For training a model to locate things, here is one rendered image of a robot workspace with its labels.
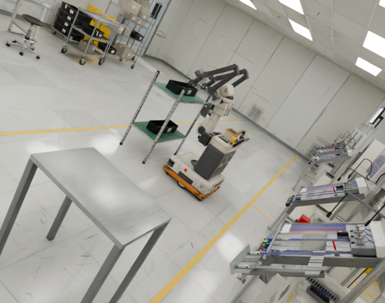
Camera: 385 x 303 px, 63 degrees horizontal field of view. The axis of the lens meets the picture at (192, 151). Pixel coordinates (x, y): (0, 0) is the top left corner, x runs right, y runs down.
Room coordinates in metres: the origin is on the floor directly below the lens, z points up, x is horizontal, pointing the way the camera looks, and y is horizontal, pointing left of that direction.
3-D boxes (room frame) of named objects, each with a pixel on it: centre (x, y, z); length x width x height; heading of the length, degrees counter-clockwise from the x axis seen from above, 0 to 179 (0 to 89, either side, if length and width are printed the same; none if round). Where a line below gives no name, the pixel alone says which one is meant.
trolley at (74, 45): (6.41, 3.02, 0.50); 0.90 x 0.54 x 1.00; 177
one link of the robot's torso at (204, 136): (3.90, -0.01, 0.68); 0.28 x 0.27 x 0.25; 163
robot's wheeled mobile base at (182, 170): (3.91, -0.19, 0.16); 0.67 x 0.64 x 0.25; 73
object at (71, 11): (7.06, 3.86, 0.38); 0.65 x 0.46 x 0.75; 76
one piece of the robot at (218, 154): (3.88, -0.28, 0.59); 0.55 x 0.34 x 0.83; 163
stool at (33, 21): (4.90, 3.27, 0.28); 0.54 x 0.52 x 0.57; 96
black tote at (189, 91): (4.14, 0.55, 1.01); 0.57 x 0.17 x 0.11; 163
